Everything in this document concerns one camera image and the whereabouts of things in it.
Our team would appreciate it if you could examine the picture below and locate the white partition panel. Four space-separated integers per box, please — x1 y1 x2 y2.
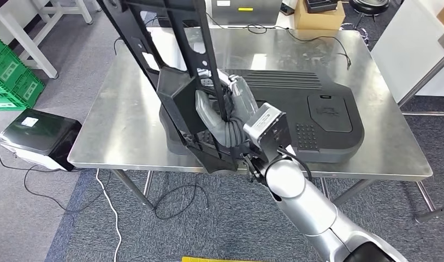
370 0 444 105

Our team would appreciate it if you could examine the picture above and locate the black adapter cable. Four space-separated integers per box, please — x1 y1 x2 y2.
112 35 127 56

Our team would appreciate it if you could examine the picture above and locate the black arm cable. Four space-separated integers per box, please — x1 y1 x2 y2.
243 148 313 183

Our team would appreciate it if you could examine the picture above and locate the white floor cable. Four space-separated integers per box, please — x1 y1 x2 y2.
95 168 123 262

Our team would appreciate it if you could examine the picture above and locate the black table cable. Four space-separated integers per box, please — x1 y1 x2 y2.
206 13 353 70

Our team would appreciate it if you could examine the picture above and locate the small white device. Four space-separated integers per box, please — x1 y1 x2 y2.
279 0 298 16

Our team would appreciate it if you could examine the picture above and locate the white desk frame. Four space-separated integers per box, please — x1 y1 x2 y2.
0 0 94 80

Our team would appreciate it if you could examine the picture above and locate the black printer cable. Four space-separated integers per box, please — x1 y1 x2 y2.
0 142 112 214

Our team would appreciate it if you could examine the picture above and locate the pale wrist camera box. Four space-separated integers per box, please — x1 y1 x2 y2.
243 103 292 163

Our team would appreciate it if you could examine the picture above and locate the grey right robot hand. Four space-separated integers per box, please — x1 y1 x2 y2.
195 68 259 131

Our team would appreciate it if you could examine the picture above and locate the grey plastic engine cover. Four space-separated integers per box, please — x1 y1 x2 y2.
159 68 365 164

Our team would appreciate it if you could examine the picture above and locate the black plastic frame part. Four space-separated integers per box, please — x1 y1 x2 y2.
96 0 244 174

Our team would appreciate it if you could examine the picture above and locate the cardboard box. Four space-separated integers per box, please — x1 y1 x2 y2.
294 0 346 31

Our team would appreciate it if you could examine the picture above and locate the black white printer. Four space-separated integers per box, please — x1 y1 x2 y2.
0 108 83 172

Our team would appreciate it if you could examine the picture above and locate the stainless steel workbench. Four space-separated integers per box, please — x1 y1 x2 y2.
67 27 440 214

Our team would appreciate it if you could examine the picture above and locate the black round stool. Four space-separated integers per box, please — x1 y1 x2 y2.
339 0 390 46

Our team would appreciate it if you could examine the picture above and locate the black floor cable loop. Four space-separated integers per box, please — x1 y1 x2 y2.
153 184 209 220

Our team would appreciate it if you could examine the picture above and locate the black electronic device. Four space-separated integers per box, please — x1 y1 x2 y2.
304 0 339 14

